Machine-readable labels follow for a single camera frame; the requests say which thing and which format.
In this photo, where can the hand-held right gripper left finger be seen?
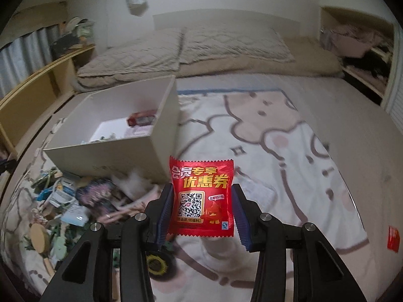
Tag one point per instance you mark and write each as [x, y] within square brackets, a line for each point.
[165, 210]

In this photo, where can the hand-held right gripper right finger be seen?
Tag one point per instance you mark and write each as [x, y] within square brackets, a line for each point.
[241, 220]

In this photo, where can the red snack sachet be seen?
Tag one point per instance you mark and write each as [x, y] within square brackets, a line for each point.
[201, 195]

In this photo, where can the white shoe box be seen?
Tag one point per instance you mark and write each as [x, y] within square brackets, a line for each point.
[104, 160]

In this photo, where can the dark red cigarette box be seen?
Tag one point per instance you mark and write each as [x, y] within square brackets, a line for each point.
[141, 118]

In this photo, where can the pink handheld fan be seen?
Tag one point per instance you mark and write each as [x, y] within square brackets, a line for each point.
[126, 209]

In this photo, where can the white mesh puff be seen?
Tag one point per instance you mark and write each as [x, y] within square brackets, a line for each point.
[133, 181]

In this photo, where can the black round tin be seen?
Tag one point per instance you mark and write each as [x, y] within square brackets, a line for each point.
[160, 264]

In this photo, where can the printed blanket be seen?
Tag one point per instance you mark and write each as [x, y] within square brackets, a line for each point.
[283, 170]

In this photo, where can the dark crochet flower coaster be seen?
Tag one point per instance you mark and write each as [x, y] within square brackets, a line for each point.
[94, 195]

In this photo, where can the pink square case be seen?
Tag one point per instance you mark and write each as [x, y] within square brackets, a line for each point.
[138, 131]

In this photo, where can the light blue card packet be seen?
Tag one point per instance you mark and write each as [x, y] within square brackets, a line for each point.
[74, 215]

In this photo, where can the pile of green clothes pegs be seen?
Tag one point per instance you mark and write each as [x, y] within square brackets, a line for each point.
[72, 232]

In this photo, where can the blue white packets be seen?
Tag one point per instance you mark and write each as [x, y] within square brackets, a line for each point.
[59, 195]

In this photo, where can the mint green round container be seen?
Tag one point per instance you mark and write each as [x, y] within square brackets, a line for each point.
[59, 247]

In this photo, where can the small red packet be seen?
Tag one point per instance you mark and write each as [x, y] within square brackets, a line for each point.
[393, 239]

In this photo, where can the wooden shelf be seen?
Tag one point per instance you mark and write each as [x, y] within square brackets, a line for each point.
[31, 100]

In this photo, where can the beige quilted pillows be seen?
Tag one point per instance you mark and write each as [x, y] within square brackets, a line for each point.
[314, 59]

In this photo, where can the black bag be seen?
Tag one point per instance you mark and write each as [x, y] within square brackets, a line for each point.
[64, 45]

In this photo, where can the green plush toy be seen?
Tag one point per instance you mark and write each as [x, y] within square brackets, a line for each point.
[86, 31]

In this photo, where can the white headboard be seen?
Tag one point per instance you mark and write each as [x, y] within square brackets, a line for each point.
[220, 22]

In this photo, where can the white cap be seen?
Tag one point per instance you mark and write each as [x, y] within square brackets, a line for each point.
[75, 23]

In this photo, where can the grey curtain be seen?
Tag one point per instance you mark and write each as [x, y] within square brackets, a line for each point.
[22, 56]

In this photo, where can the pile of pink clothes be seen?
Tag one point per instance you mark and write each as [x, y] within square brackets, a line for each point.
[352, 36]

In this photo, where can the beige printed valance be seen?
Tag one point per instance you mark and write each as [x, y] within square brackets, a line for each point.
[41, 19]

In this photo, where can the wooden closet niche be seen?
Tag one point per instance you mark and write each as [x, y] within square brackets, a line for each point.
[352, 14]

